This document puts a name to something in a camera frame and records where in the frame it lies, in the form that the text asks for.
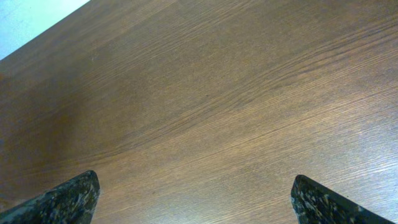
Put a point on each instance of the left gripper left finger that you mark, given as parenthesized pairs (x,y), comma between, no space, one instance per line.
(73,201)

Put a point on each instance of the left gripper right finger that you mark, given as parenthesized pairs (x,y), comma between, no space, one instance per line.
(314,203)

